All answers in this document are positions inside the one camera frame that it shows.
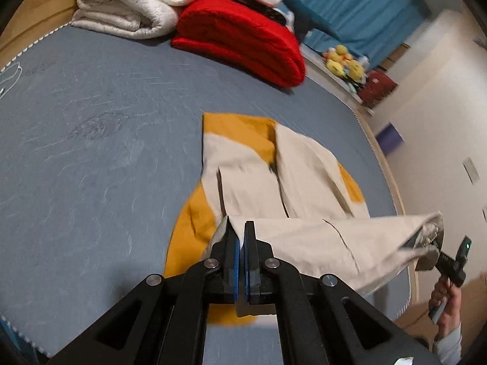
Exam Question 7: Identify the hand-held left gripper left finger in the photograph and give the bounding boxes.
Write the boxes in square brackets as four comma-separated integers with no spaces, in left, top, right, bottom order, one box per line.
[47,215,241,365]

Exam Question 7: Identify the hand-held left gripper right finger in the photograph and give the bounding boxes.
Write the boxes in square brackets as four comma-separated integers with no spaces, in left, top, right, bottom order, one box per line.
[243,221,442,365]

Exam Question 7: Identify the beige and yellow jacket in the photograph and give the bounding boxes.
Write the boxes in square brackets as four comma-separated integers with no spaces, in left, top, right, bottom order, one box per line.
[163,112,445,328]

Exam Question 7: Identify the person's right forearm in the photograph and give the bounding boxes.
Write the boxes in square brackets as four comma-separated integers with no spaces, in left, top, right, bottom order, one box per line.
[433,323,463,365]

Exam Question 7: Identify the person's right hand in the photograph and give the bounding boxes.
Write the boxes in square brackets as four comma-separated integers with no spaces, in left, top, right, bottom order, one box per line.
[431,274,463,342]

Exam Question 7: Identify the purple object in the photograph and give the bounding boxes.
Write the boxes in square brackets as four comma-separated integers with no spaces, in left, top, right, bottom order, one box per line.
[375,122,405,155]

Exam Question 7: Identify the dark red bag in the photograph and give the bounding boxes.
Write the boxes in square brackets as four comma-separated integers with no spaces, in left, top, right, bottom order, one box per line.
[359,69,398,108]

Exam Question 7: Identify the blue quilted bed mattress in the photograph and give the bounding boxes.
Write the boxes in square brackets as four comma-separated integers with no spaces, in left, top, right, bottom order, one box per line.
[0,23,416,359]

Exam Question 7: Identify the yellow plush toys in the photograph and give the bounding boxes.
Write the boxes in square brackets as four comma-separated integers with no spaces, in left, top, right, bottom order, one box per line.
[323,44,366,81]

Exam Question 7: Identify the red folded blanket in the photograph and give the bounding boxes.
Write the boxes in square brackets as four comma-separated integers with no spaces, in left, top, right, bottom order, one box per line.
[170,0,307,89]

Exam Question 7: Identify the teal curtain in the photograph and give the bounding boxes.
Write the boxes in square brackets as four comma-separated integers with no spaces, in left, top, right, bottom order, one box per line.
[276,0,433,70]

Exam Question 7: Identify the white folded blanket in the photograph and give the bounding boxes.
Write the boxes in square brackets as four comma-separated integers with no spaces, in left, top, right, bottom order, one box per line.
[72,0,201,40]

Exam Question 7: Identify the wall paper note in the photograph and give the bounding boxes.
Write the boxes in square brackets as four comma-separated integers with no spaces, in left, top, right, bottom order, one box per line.
[462,157,480,185]

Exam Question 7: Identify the white cable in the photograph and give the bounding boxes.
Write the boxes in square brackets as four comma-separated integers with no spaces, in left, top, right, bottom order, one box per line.
[0,62,23,100]

